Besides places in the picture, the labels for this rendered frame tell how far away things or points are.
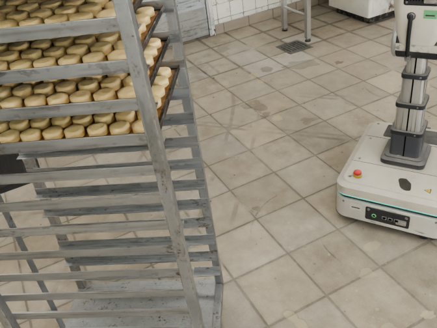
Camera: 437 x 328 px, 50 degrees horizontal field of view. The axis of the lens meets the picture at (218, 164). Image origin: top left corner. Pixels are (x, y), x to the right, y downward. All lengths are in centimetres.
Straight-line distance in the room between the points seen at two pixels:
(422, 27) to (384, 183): 72
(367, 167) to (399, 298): 65
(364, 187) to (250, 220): 62
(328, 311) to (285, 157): 117
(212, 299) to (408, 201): 99
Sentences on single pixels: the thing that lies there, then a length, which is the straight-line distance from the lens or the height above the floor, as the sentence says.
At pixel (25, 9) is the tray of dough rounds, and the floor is 142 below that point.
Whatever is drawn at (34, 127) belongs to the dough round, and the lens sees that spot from 127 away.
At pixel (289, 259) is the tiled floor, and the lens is 232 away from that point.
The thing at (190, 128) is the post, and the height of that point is 91.
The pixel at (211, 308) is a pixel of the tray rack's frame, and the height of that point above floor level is 15.
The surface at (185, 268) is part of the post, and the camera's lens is 133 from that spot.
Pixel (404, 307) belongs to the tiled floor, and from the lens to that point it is 219.
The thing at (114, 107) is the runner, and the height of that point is 123.
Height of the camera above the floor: 169
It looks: 35 degrees down
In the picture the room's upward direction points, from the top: 8 degrees counter-clockwise
